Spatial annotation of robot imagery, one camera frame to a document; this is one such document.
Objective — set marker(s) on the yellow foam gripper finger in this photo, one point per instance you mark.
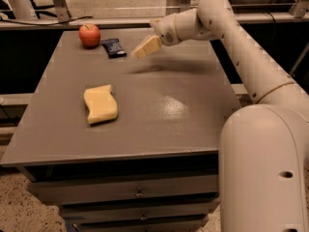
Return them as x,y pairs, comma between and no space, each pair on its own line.
149,45

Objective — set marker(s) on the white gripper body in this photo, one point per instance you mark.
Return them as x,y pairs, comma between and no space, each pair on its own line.
164,29

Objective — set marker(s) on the blue rxbar wrapper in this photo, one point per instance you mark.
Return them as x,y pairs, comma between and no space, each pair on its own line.
113,48

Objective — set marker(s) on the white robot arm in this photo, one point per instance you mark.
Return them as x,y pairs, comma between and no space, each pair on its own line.
264,146

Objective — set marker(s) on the red apple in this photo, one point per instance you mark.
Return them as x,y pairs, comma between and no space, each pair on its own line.
89,35

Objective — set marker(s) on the yellow sponge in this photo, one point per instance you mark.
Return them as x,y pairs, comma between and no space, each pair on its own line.
101,104

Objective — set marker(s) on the grey drawer cabinet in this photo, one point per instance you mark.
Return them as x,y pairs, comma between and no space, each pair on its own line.
171,110

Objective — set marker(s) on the white pillar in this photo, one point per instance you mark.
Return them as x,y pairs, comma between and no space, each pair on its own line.
22,9

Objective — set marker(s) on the middle grey drawer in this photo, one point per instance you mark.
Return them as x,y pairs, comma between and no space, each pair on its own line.
141,210

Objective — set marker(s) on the grey drawer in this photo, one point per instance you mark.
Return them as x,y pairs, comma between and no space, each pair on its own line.
93,191
158,224
141,210

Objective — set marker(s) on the top grey drawer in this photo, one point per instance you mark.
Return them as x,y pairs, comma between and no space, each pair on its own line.
93,191

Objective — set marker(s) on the bottom grey drawer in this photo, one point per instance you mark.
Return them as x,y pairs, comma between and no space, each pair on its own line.
158,224

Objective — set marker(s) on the grey lower rail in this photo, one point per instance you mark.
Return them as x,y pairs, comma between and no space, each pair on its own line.
241,94

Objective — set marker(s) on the grey metal rail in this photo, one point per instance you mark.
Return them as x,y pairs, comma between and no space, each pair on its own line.
142,22

